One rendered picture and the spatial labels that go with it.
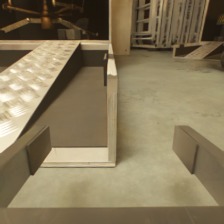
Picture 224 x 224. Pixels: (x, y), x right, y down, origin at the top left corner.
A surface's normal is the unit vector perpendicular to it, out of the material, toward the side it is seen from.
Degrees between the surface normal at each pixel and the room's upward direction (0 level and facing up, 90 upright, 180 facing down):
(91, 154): 2
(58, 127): 2
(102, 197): 0
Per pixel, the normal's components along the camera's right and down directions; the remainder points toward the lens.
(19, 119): 0.00, -0.81
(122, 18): 0.39, 0.38
